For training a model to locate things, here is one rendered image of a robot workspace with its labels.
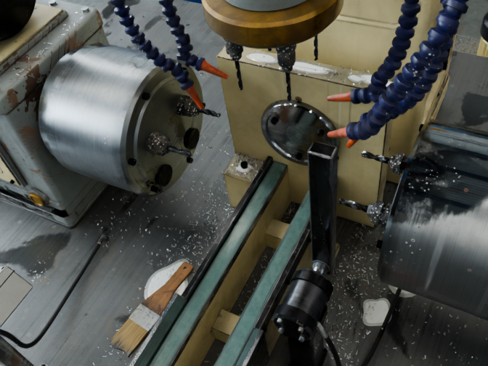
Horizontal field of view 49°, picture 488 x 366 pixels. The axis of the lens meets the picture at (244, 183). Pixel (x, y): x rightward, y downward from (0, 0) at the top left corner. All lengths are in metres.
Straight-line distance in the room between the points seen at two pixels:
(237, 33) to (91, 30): 0.49
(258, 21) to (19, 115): 0.51
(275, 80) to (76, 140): 0.35
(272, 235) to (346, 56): 0.36
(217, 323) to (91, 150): 0.36
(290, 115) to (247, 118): 0.10
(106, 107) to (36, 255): 0.43
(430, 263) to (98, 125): 0.54
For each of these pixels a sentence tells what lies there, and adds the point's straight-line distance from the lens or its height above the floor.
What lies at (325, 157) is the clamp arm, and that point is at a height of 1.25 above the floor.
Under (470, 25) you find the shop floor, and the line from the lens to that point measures 3.05.
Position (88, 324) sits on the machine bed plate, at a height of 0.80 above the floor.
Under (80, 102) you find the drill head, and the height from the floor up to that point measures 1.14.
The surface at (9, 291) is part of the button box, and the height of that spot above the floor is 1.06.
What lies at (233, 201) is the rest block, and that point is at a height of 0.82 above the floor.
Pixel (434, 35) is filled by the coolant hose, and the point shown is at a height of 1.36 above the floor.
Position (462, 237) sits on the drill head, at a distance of 0.70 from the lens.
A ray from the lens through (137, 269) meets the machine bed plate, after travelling 1.09.
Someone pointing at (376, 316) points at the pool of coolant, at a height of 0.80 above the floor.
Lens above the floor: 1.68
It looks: 49 degrees down
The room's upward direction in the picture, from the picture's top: 11 degrees counter-clockwise
